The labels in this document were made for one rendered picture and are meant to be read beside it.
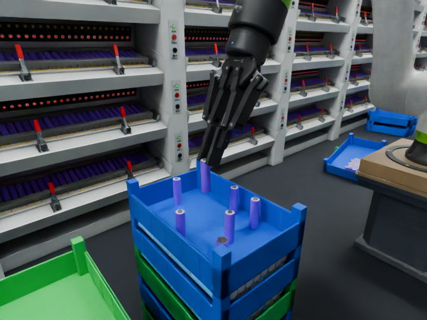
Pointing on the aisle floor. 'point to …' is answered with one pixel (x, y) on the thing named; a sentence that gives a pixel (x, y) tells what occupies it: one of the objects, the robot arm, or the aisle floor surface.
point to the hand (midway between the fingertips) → (213, 146)
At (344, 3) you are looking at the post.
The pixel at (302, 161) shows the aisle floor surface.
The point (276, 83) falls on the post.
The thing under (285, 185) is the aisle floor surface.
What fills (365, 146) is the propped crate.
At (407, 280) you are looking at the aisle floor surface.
